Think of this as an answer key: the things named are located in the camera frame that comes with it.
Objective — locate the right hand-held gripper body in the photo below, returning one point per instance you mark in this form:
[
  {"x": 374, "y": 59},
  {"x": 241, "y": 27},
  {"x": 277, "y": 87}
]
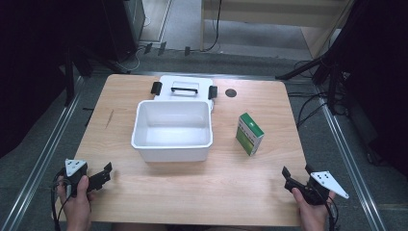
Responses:
[{"x": 324, "y": 181}]

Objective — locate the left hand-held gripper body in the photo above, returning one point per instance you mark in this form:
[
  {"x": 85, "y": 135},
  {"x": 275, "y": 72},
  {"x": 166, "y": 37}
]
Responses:
[{"x": 74, "y": 168}]

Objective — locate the green and white carton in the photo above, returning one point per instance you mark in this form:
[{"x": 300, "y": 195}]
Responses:
[{"x": 249, "y": 134}]

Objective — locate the white plastic storage box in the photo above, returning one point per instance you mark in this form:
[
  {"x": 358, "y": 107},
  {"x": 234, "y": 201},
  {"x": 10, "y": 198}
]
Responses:
[{"x": 173, "y": 128}]

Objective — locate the person's left hand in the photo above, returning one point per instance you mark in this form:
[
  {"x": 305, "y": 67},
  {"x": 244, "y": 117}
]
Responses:
[{"x": 78, "y": 205}]

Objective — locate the person's right hand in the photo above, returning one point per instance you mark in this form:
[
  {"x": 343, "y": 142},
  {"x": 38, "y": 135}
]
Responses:
[{"x": 311, "y": 213}]

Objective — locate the black metal stand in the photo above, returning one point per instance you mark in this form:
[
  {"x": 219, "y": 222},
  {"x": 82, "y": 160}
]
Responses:
[{"x": 69, "y": 77}]

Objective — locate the black tripod stand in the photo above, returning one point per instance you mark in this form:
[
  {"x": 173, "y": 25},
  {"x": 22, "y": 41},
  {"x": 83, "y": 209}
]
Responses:
[{"x": 320, "y": 69}]

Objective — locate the dark round table grommet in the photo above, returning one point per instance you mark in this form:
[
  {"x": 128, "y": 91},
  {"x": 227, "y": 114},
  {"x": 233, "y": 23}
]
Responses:
[{"x": 230, "y": 93}]

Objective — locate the black cabinet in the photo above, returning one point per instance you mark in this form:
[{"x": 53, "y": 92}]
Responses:
[{"x": 123, "y": 29}]

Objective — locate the metal floor rail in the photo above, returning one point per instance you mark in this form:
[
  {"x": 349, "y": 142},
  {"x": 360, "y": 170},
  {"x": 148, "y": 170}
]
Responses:
[
  {"x": 38, "y": 163},
  {"x": 348, "y": 160}
]

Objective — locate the wooden frame furniture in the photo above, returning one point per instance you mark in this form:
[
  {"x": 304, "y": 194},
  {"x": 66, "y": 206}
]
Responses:
[{"x": 320, "y": 32}]

